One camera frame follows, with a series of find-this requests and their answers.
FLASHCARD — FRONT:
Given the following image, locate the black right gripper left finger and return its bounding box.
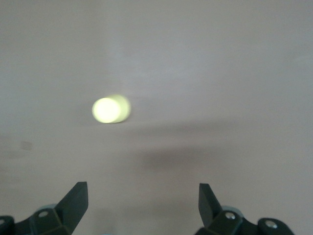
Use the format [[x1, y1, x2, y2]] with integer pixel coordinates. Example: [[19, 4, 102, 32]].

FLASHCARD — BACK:
[[0, 181, 89, 235]]

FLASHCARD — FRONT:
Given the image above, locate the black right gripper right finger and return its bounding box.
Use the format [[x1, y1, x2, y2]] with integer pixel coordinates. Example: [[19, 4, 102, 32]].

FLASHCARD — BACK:
[[195, 182, 293, 235]]

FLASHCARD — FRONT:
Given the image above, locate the yellow plastic cup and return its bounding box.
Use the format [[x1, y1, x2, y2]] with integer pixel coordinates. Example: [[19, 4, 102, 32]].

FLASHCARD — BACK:
[[91, 94, 132, 124]]

